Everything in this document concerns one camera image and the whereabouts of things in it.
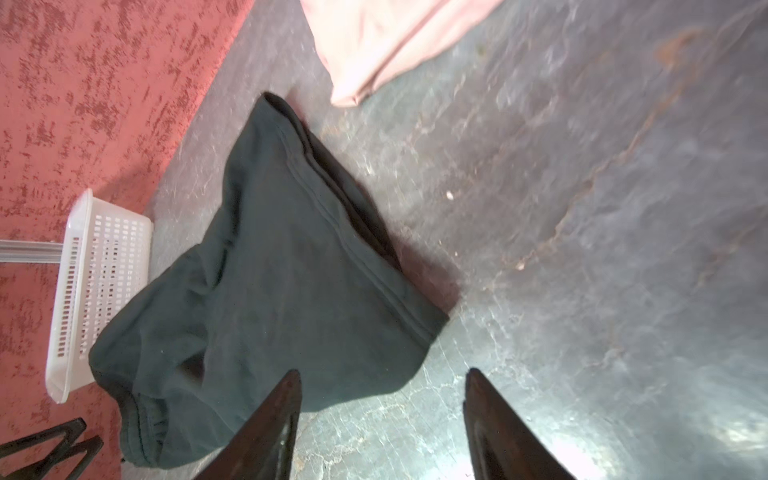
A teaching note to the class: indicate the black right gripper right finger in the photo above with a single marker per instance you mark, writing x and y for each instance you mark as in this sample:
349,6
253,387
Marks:
500,443

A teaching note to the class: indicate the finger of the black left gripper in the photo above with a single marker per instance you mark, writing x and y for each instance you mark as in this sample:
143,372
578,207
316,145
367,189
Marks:
67,433
79,456

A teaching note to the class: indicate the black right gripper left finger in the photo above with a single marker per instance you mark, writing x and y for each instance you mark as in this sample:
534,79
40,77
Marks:
264,447

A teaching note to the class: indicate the black shorts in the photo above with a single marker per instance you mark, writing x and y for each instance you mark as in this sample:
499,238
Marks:
296,271

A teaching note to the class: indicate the pink shorts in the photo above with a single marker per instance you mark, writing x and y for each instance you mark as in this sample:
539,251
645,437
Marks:
365,44

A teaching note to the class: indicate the white plastic laundry basket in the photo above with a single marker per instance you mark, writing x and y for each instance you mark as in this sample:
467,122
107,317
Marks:
104,262

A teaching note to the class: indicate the left aluminium corner post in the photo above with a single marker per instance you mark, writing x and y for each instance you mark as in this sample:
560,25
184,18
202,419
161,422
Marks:
29,252

